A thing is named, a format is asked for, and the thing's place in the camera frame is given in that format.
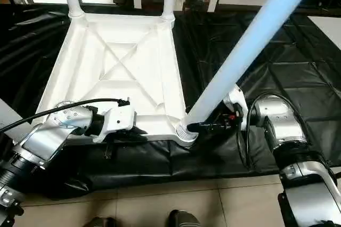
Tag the white plastic table top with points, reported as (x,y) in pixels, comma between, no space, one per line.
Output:
(117,62)

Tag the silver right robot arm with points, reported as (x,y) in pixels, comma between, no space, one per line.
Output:
(287,131)

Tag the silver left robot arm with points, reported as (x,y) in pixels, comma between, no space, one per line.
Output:
(42,142)

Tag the black work mat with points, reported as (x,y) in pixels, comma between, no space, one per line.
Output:
(266,78)

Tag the black left robot foot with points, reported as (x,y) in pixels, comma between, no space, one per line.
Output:
(98,222)

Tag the black robot foot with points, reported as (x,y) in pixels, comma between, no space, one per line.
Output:
(98,222)
(184,219)

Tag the black right robot foot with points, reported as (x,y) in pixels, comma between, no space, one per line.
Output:
(184,219)

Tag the white flat board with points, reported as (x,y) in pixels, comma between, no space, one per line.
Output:
(327,32)

